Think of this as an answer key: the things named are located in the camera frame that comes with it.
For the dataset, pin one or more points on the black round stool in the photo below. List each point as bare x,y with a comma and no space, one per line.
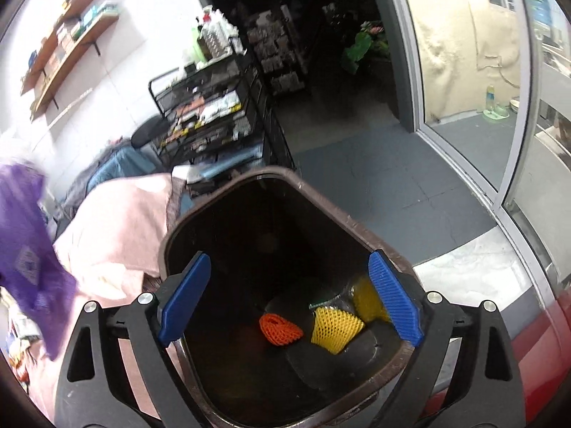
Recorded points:
149,131

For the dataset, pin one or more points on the yellow foam fruit net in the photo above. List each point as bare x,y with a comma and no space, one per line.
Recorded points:
368,303
334,330

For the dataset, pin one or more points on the brown plastic bin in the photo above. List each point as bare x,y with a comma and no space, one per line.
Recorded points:
250,232

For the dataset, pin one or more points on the wooden wall shelves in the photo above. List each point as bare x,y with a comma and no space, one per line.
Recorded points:
67,31

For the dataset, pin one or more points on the green potted plant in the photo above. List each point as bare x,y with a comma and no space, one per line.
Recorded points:
359,47

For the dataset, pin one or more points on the clear green-edged wrapper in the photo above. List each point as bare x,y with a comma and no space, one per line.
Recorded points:
320,305

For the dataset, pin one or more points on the white flat box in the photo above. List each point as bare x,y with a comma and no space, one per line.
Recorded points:
187,173

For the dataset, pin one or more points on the wooden wall shelf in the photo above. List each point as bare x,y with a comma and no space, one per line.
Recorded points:
76,49
76,6

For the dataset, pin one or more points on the white bowl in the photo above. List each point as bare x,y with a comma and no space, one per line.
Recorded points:
514,106

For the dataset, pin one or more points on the purple plastic bag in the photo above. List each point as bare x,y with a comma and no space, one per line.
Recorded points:
26,240

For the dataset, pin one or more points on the clear plastic bottle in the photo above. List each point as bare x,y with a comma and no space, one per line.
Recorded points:
490,100

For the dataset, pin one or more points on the orange foam fruit net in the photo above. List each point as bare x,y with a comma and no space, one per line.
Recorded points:
276,327

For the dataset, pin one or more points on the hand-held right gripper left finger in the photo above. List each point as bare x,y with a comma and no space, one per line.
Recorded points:
185,303

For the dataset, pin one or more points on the cluster of pump bottles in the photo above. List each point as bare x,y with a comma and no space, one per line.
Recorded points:
214,31

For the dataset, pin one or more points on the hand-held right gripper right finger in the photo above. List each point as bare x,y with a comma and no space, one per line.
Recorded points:
397,303

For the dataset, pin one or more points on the pink polka dot blanket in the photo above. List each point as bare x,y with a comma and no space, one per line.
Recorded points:
120,232

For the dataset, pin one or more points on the dark product display rack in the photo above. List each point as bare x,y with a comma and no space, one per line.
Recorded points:
276,53

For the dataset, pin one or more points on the red glossy object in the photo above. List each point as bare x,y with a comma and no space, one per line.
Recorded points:
535,365

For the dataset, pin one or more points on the grey sliding glass door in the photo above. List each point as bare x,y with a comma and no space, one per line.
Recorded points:
450,142

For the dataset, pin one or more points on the massage bed with blue cover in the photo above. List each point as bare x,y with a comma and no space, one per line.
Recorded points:
111,165

